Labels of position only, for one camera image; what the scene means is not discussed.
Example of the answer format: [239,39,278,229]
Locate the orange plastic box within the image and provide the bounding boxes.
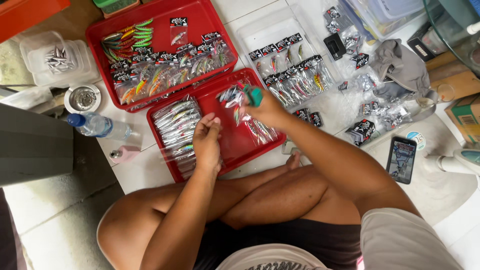
[0,0,71,44]

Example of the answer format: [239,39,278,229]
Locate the pile of loose colourful lures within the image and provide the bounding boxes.
[100,18,155,63]

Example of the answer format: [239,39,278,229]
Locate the clear plastic tray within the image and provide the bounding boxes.
[236,5,348,110]

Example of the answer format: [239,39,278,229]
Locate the rows of packaged colourful lures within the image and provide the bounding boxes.
[109,31,236,106]

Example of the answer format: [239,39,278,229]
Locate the person's legs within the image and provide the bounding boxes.
[96,151,363,270]

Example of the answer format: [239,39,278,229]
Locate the green-lidded container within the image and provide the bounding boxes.
[92,0,142,19]

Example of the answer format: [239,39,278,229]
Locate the black smartphone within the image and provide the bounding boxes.
[385,136,418,185]

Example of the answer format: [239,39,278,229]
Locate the round glass table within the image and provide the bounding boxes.
[422,0,480,78]

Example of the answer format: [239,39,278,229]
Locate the small pink bottle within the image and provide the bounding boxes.
[109,145,142,165]

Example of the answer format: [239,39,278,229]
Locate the red plastic tray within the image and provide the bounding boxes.
[146,68,287,184]
[85,0,239,113]

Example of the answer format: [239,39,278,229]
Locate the heap of silver metal weights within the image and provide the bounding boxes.
[44,45,76,74]

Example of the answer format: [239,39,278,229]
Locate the grey cabinet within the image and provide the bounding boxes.
[0,103,75,188]

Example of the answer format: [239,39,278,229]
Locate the stack of silver lure packets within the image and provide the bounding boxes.
[151,95,205,179]

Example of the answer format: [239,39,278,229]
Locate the cardboard box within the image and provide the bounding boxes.
[444,93,480,145]

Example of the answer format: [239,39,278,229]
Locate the stack of black header cards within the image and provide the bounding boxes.
[344,119,377,147]

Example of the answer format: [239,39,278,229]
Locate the single packaged lure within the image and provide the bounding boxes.
[169,17,188,47]

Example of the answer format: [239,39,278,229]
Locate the white plastic bag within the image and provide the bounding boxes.
[0,86,67,113]

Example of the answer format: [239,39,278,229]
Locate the cluster of black-headed empty bags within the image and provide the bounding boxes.
[323,5,371,71]

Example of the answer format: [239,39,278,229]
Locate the heap of stapled lure packets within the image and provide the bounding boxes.
[245,118,280,146]

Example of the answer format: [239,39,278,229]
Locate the person's left hand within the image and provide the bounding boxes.
[192,112,224,174]

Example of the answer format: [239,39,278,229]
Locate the white fan base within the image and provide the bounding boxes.
[423,148,480,178]

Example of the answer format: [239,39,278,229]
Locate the drinking glass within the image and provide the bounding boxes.
[434,83,457,104]

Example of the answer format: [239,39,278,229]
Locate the blue-capped water bottle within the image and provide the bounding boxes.
[66,111,133,142]

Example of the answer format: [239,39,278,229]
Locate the rows of black-headed lure packets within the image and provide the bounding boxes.
[248,32,335,108]

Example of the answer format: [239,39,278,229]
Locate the heap of clear plastic bags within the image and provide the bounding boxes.
[337,71,414,131]

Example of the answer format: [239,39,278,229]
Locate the stacked clear plastic containers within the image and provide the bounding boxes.
[19,30,101,88]

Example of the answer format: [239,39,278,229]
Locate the bunch of clear lure packets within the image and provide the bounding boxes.
[217,82,253,125]

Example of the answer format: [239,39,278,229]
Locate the wooden boards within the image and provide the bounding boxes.
[425,50,480,103]

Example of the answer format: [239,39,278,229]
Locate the green stapler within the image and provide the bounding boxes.
[242,84,264,108]

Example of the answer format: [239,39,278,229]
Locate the black shorts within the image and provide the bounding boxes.
[193,217,363,270]

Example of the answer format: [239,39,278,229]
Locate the grey cloth bag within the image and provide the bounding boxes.
[369,38,440,123]

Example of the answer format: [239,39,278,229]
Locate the white printed shirt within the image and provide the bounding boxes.
[215,208,466,270]

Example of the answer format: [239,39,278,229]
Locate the person's right hand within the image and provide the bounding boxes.
[239,89,292,129]

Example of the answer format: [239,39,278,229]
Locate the round blue white sticker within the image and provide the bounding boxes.
[406,130,427,152]

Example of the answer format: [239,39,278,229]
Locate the black staple box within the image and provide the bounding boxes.
[323,33,348,62]

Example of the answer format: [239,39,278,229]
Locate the small black carton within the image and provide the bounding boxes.
[406,24,438,63]

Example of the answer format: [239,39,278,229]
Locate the clear plastic storage box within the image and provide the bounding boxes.
[344,0,429,41]

